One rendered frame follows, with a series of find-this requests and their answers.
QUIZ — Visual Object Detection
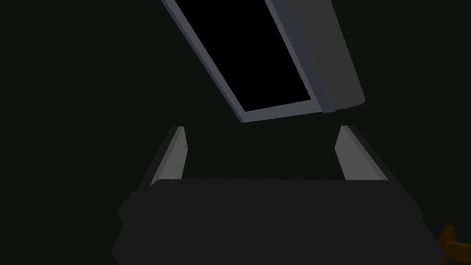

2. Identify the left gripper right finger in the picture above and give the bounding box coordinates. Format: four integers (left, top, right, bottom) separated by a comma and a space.
334, 125, 398, 182

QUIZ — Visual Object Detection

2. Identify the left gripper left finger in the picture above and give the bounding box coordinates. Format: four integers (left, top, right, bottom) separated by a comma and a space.
139, 126, 188, 192

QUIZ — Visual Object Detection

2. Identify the grey appliance with dark window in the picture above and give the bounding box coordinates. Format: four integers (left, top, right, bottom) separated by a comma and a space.
161, 0, 367, 124

